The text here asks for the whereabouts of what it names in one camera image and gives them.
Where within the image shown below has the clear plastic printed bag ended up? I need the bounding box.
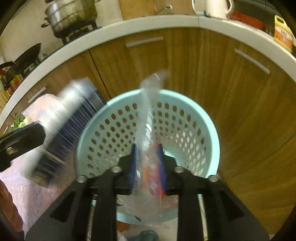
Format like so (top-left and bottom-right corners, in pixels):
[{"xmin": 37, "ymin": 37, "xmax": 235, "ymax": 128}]
[{"xmin": 115, "ymin": 69, "xmax": 180, "ymax": 227}]

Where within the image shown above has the white blue printed packet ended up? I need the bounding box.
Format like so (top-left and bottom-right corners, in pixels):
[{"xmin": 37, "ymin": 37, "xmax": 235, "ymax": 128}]
[{"xmin": 24, "ymin": 77, "xmax": 106, "ymax": 187}]

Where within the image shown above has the wooden kitchen cabinet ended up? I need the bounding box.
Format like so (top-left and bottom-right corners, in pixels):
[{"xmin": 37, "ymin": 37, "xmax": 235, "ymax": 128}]
[{"xmin": 12, "ymin": 28, "xmax": 295, "ymax": 233}]

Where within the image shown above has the person's left hand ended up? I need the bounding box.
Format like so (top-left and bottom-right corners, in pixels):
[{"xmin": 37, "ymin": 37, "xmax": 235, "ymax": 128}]
[{"xmin": 0, "ymin": 180, "xmax": 23, "ymax": 232}]

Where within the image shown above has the bok choy stem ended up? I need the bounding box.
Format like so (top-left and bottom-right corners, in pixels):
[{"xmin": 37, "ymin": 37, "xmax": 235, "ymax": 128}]
[{"xmin": 9, "ymin": 114, "xmax": 33, "ymax": 132}]

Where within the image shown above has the teal perforated waste basket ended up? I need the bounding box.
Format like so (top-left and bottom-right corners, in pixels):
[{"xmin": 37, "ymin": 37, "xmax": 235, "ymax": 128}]
[{"xmin": 75, "ymin": 89, "xmax": 220, "ymax": 225}]

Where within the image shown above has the yellow plastic basket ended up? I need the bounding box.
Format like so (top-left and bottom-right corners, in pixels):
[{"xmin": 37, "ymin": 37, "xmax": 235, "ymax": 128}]
[{"xmin": 0, "ymin": 89, "xmax": 9, "ymax": 113}]

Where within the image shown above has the floral pink tablecloth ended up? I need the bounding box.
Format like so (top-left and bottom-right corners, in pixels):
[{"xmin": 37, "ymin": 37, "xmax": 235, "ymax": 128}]
[{"xmin": 1, "ymin": 94, "xmax": 75, "ymax": 233}]

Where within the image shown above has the red label sauce bottle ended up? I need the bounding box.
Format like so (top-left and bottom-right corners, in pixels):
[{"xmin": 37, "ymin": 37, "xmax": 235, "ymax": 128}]
[{"xmin": 2, "ymin": 74, "xmax": 23, "ymax": 97}]

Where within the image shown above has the black frying pan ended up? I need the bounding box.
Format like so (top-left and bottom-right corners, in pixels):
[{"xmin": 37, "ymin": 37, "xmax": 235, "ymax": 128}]
[{"xmin": 1, "ymin": 43, "xmax": 41, "ymax": 75}]

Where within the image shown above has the black gas stove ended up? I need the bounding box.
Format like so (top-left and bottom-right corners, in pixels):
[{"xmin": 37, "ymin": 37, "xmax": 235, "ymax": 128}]
[{"xmin": 21, "ymin": 22, "xmax": 101, "ymax": 78}]

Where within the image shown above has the stainless steel steamer pot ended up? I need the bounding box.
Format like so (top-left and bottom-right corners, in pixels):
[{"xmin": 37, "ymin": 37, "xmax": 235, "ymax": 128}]
[{"xmin": 41, "ymin": 0, "xmax": 98, "ymax": 39}]

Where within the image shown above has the wooden cutting board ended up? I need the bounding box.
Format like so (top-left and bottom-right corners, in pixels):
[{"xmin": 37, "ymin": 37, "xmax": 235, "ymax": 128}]
[{"xmin": 119, "ymin": 0, "xmax": 195, "ymax": 20}]

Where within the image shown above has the white electric kettle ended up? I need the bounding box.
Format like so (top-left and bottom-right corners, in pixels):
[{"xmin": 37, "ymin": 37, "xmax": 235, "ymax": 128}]
[{"xmin": 192, "ymin": 0, "xmax": 235, "ymax": 20}]

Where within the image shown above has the yellow oil jug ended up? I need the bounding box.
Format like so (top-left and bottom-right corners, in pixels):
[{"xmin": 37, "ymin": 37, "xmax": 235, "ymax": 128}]
[{"xmin": 274, "ymin": 15, "xmax": 293, "ymax": 53}]

